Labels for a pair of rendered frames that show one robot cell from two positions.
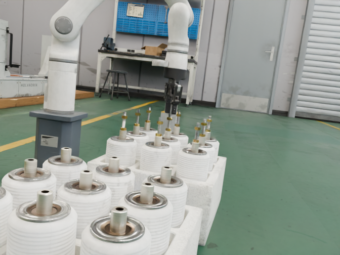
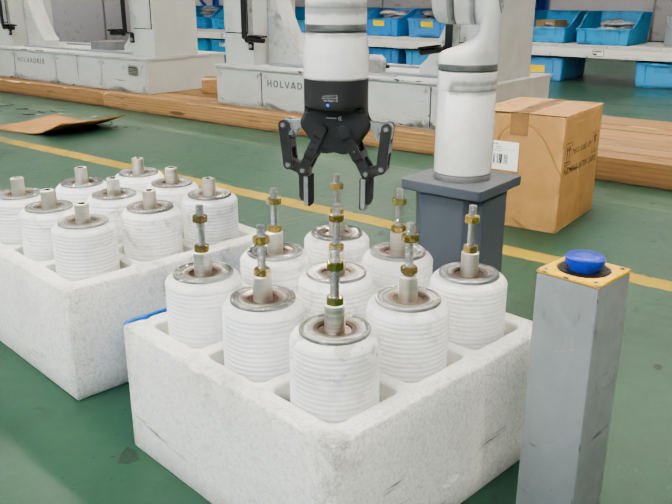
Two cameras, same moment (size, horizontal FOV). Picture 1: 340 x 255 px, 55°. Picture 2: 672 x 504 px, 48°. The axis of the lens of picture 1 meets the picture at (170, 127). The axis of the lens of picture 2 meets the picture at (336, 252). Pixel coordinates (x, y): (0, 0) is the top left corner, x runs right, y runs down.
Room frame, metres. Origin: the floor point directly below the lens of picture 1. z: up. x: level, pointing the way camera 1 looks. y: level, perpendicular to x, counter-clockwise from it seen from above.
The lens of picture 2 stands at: (1.56, -0.76, 0.58)
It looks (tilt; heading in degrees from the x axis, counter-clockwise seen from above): 19 degrees down; 121
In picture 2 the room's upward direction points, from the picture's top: straight up
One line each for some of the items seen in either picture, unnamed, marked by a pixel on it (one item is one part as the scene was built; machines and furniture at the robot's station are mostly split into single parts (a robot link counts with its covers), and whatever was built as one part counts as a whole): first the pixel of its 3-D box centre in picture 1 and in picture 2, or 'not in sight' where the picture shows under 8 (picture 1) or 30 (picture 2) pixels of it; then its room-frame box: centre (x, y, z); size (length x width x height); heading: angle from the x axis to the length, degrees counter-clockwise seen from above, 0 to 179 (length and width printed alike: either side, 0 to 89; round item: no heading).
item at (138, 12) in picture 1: (135, 10); not in sight; (6.00, 0.85, 1.54); 0.32 x 0.02 x 0.25; 82
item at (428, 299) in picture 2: (176, 134); (407, 299); (1.21, -0.03, 0.25); 0.08 x 0.08 x 0.01
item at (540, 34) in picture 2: not in sight; (554, 25); (-0.02, 4.93, 0.36); 0.50 x 0.38 x 0.21; 82
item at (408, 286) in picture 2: (176, 131); (408, 288); (1.21, -0.03, 0.26); 0.02 x 0.02 x 0.03
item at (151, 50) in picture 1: (154, 50); not in sight; (5.74, 0.42, 0.87); 0.40 x 0.30 x 0.23; 68
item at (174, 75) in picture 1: (173, 81); (336, 112); (1.10, 0.00, 0.45); 0.08 x 0.08 x 0.09
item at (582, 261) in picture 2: not in sight; (584, 263); (1.40, 0.00, 0.32); 0.04 x 0.04 x 0.02
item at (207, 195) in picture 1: (162, 183); (336, 387); (1.10, 0.00, 0.09); 0.39 x 0.39 x 0.18; 76
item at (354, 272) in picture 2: (167, 139); (336, 272); (1.10, 0.00, 0.25); 0.08 x 0.08 x 0.01
